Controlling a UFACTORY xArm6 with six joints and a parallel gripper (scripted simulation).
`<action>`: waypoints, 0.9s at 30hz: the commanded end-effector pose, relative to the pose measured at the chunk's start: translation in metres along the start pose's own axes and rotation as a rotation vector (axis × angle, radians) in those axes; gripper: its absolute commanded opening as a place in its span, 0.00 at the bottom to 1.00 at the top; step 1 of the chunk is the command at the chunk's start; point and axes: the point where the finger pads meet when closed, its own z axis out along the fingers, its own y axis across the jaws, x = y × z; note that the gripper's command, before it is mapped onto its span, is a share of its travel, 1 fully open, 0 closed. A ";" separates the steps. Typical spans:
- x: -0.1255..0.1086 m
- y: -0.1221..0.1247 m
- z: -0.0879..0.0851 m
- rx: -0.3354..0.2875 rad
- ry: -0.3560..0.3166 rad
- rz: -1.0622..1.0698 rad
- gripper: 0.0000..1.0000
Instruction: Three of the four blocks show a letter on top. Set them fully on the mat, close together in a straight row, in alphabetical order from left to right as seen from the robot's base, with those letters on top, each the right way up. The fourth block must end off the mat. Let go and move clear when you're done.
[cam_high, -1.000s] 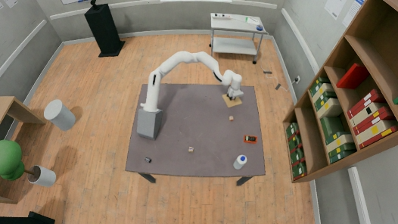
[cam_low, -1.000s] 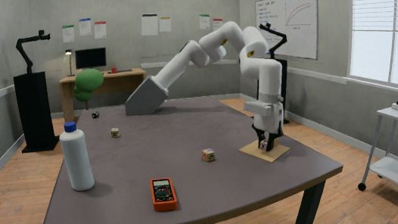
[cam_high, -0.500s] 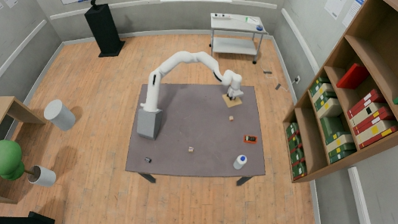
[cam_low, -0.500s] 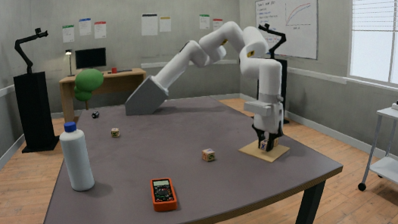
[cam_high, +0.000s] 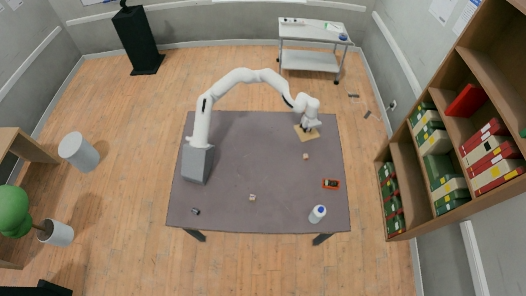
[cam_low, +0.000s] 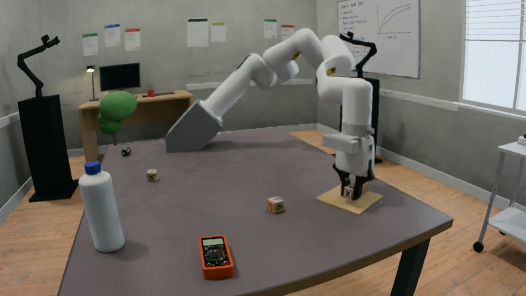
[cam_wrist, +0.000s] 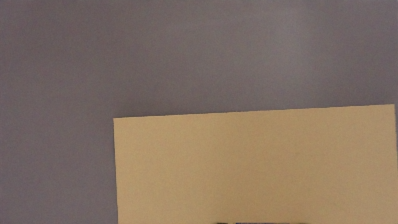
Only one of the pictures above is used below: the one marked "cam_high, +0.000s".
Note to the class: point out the tan flat mat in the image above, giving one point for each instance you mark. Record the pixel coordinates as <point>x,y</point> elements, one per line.
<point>306,136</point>

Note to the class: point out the white plastic bottle with blue cap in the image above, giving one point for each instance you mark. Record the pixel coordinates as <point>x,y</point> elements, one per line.
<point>318,212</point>

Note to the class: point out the orange pocket multimeter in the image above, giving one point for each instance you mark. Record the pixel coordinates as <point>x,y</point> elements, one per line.
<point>331,184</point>

